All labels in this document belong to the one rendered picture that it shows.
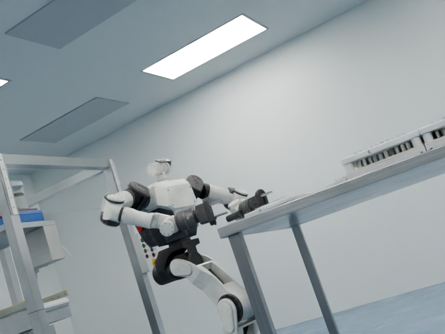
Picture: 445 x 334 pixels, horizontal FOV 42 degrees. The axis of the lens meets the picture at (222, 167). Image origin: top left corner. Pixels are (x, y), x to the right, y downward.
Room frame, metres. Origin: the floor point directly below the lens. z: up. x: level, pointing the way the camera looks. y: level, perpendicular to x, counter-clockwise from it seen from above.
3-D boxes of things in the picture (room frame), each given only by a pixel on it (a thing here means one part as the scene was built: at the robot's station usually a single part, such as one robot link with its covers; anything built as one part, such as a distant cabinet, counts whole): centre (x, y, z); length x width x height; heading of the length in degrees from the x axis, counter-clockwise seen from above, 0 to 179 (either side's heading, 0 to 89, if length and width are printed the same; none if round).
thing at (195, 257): (3.00, 0.38, 0.88); 0.28 x 0.13 x 0.18; 53
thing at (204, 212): (2.50, 0.16, 1.02); 0.12 x 0.10 x 0.13; 85
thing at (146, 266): (3.87, 0.66, 1.05); 0.17 x 0.06 x 0.26; 156
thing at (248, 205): (2.90, -0.10, 1.02); 0.12 x 0.10 x 0.13; 45
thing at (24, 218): (3.21, 1.18, 1.39); 0.21 x 0.20 x 0.09; 156
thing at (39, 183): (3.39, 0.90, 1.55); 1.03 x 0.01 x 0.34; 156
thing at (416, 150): (1.87, -0.51, 0.90); 0.24 x 0.24 x 0.02; 68
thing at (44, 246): (3.28, 1.13, 1.22); 0.22 x 0.11 x 0.20; 66
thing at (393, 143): (1.87, -0.51, 0.95); 0.25 x 0.24 x 0.02; 158
